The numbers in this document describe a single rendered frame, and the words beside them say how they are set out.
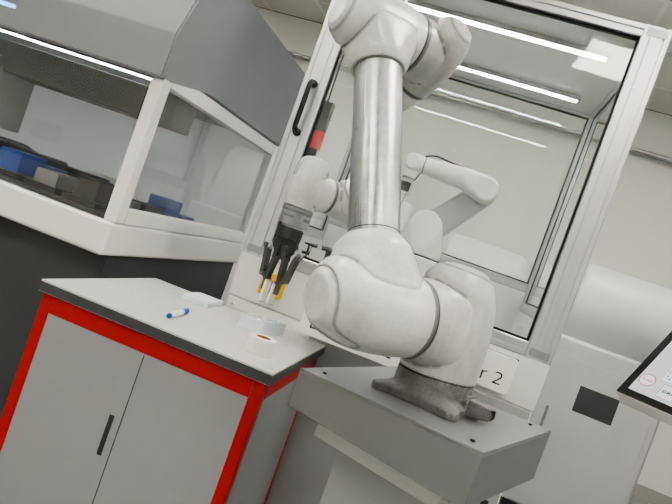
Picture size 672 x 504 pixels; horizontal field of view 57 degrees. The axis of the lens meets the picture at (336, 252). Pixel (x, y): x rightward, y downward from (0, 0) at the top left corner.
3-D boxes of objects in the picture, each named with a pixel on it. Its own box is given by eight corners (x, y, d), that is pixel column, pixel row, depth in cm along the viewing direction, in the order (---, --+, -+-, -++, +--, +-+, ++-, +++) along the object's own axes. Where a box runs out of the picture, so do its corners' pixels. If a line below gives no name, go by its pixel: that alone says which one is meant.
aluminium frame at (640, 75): (550, 366, 184) (674, 30, 181) (242, 250, 204) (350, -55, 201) (518, 335, 278) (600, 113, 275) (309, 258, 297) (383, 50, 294)
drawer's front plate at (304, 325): (397, 370, 163) (412, 331, 163) (296, 330, 168) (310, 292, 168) (398, 369, 165) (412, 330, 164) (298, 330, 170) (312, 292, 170)
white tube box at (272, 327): (259, 335, 174) (264, 323, 174) (236, 324, 178) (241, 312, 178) (282, 335, 185) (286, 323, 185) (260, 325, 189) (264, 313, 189)
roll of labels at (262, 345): (276, 360, 153) (281, 344, 152) (250, 354, 149) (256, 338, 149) (265, 350, 159) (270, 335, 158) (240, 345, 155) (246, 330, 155)
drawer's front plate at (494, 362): (506, 395, 185) (519, 360, 185) (414, 359, 190) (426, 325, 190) (505, 394, 187) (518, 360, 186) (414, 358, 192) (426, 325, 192)
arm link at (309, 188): (290, 204, 173) (329, 218, 180) (309, 151, 173) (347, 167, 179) (276, 199, 182) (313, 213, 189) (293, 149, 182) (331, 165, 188)
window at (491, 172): (528, 340, 188) (639, 38, 185) (271, 245, 204) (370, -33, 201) (527, 340, 188) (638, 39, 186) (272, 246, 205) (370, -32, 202)
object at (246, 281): (533, 411, 185) (550, 365, 185) (228, 292, 204) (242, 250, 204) (507, 366, 278) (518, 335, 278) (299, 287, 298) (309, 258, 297)
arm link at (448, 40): (424, 70, 154) (381, 48, 147) (477, 17, 141) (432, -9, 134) (433, 109, 147) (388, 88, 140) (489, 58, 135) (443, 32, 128)
